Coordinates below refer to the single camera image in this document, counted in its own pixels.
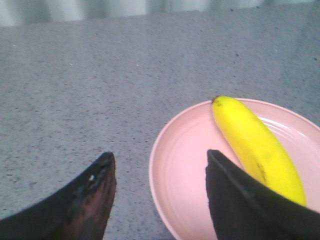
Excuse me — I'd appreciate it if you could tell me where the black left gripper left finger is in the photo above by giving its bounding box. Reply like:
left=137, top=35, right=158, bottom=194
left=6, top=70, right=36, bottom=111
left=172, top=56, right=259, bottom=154
left=0, top=152, right=117, bottom=240

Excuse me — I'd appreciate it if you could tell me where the white curtain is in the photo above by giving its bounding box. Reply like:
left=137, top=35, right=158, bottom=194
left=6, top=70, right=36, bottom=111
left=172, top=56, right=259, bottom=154
left=0, top=0, right=320, bottom=27

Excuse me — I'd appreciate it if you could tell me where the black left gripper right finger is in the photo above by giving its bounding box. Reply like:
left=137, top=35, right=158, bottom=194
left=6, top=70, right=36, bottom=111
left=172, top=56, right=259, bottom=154
left=205, top=149, right=320, bottom=240

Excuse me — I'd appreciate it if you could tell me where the yellow banana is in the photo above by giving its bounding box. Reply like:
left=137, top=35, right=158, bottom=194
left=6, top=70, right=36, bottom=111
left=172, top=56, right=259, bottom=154
left=211, top=96, right=307, bottom=206

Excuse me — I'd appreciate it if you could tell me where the pink plate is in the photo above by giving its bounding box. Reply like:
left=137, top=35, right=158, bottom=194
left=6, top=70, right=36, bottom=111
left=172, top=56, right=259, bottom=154
left=149, top=98, right=320, bottom=240

